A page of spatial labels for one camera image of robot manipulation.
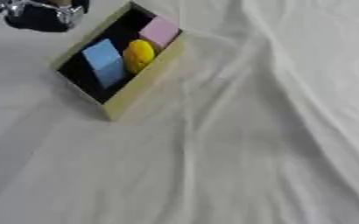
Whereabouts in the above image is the yellow round toy fruit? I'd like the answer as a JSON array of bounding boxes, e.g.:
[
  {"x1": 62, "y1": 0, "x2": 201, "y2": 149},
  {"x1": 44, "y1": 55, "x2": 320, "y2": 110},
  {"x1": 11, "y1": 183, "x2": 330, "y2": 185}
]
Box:
[{"x1": 121, "y1": 39, "x2": 157, "y2": 75}]

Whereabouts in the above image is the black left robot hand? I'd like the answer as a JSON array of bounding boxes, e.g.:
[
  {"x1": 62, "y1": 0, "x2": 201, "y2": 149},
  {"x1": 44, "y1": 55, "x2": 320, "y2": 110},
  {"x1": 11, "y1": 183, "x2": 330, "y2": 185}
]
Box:
[{"x1": 3, "y1": 0, "x2": 91, "y2": 33}]

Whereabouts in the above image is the blue rectangular block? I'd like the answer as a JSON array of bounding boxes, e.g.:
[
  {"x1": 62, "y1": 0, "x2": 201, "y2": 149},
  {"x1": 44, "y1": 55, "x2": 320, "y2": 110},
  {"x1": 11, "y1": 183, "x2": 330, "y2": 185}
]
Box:
[{"x1": 80, "y1": 38, "x2": 128, "y2": 89}]

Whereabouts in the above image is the pink square block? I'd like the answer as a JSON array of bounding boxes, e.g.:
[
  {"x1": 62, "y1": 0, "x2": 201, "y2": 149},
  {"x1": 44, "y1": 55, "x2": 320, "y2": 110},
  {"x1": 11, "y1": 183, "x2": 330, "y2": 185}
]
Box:
[{"x1": 137, "y1": 16, "x2": 181, "y2": 49}]

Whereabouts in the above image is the tan cardboard box black inside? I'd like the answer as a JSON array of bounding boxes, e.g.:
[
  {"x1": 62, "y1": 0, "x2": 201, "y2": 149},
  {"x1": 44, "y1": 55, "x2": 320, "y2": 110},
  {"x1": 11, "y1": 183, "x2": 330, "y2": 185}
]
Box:
[{"x1": 49, "y1": 0, "x2": 187, "y2": 122}]

